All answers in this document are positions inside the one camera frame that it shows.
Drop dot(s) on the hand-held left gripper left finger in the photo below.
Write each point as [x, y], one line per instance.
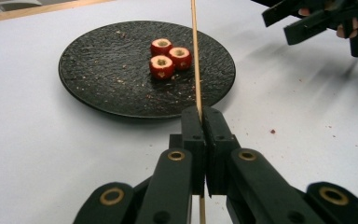
[194, 137]

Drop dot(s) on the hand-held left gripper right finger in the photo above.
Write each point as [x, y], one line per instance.
[219, 140]

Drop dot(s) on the red cored hawthorn fruit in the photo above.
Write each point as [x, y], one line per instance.
[161, 46]
[180, 58]
[161, 67]

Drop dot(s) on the thin wooden skewer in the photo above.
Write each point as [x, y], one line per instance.
[195, 56]

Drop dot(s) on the black round stone plate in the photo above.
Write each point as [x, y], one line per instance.
[112, 74]

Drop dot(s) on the light wooden table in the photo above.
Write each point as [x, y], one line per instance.
[28, 12]

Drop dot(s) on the white chair base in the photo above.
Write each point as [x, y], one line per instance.
[18, 4]

